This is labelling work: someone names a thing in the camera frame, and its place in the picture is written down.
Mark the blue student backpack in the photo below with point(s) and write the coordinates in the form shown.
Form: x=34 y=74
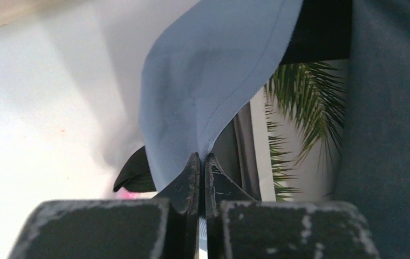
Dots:
x=213 y=59

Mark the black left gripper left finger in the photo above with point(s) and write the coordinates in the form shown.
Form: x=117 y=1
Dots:
x=165 y=226

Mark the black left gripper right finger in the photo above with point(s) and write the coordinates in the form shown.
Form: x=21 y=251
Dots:
x=240 y=227

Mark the beige snap wallet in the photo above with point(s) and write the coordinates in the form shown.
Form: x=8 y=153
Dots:
x=11 y=10

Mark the white palm leaf book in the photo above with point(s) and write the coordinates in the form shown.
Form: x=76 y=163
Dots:
x=297 y=121

